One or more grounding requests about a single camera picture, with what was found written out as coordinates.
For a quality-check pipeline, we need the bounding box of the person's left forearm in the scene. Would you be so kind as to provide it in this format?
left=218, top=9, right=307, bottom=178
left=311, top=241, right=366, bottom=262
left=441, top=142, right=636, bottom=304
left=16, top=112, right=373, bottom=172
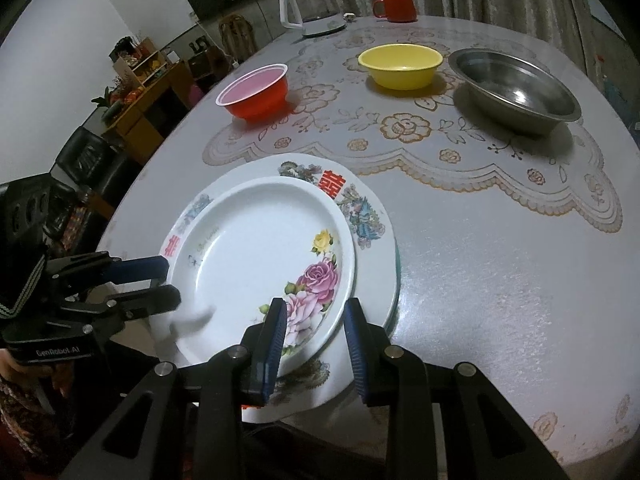
left=0, top=347, right=76, bottom=480

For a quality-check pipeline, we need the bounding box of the stainless steel bowl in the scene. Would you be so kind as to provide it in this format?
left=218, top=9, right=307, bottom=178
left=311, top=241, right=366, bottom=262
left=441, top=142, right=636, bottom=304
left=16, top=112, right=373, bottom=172
left=448, top=49, right=582, bottom=136

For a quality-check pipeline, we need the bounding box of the lace floral table mat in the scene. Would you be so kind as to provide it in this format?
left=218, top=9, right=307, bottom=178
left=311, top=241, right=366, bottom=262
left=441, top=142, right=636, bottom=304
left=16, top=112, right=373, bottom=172
left=202, top=25, right=623, bottom=235

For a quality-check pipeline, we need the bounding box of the red plastic bowl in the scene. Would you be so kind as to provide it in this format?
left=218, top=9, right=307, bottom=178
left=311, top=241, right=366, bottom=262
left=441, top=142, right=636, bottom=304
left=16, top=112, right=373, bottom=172
left=216, top=63, right=290, bottom=122

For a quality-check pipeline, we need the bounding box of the yellow bowl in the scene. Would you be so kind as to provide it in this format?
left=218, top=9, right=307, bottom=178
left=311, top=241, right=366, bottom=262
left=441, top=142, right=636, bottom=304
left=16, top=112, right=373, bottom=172
left=357, top=44, right=444, bottom=91

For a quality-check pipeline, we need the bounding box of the white electric kettle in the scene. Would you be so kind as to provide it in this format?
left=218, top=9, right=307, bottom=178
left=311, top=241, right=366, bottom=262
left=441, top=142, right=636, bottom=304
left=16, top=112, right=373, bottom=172
left=279, top=0, right=348, bottom=38

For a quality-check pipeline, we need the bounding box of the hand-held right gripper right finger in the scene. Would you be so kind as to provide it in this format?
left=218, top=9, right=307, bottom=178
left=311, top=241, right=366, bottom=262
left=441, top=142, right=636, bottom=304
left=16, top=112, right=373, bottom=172
left=343, top=297, right=571, bottom=480

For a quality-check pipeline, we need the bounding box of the red mug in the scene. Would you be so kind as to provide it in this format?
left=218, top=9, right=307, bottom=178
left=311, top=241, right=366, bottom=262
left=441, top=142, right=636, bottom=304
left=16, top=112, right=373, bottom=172
left=372, top=0, right=418, bottom=23

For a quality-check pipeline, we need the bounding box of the white plate with red print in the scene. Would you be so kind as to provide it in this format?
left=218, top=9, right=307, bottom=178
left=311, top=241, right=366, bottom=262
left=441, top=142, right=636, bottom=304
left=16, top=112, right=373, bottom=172
left=159, top=153, right=399, bottom=423

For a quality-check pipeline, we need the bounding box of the wooden shelf unit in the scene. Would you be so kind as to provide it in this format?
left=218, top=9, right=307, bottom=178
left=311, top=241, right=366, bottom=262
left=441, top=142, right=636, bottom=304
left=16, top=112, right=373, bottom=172
left=102, top=37, right=193, bottom=161

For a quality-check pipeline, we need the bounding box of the light blue round plate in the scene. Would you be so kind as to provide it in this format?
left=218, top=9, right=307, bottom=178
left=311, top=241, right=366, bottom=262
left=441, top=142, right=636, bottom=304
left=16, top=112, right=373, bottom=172
left=382, top=240, right=402, bottom=331

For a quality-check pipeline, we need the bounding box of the rattan chair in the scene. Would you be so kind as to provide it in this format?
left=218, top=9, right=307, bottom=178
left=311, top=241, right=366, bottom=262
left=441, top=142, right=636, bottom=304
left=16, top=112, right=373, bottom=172
left=218, top=15, right=256, bottom=63

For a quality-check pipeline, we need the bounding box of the black leather sofa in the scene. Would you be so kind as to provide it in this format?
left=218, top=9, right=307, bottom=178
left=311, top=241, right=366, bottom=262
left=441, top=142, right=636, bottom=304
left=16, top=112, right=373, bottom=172
left=52, top=126, right=131, bottom=241

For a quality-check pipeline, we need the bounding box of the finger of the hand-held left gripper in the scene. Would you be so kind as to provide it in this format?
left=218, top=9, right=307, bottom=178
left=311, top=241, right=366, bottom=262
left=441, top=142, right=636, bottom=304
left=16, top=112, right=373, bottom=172
left=47, top=254, right=172, bottom=288
left=55, top=284, right=182, bottom=342

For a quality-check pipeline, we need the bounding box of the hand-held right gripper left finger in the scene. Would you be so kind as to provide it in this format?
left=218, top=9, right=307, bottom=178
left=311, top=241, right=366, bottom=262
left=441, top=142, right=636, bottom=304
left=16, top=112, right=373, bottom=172
left=60, top=297, right=288, bottom=480

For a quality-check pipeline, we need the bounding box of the white plate with pink roses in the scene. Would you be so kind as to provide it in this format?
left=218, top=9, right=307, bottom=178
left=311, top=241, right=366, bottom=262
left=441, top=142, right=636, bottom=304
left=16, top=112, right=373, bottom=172
left=165, top=176, right=357, bottom=367

